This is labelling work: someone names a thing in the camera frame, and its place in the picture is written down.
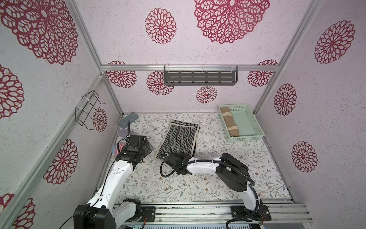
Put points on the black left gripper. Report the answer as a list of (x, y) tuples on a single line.
[(147, 148)]

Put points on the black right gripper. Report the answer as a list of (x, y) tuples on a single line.
[(170, 157)]

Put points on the black white zigzag scarf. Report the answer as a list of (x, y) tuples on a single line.
[(180, 139)]

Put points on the brown checked scarf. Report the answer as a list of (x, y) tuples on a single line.
[(229, 122)]

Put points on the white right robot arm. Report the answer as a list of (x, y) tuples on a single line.
[(233, 173)]

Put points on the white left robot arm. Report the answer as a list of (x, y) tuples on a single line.
[(111, 186)]

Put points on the mint green plastic basket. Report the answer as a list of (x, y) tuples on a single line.
[(248, 127)]

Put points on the pink striped plush doll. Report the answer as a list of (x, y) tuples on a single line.
[(117, 148)]

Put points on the lilac pencil case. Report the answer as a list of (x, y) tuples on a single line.
[(123, 133)]

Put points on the grey blue eraser block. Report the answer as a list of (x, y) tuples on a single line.
[(126, 121)]

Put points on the floral table mat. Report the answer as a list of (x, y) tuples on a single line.
[(149, 184)]

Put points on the black wire wall rack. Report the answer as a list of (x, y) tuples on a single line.
[(83, 113)]

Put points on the grey metal wall shelf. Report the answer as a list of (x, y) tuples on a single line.
[(200, 78)]

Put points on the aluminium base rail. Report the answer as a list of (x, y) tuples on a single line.
[(191, 214)]

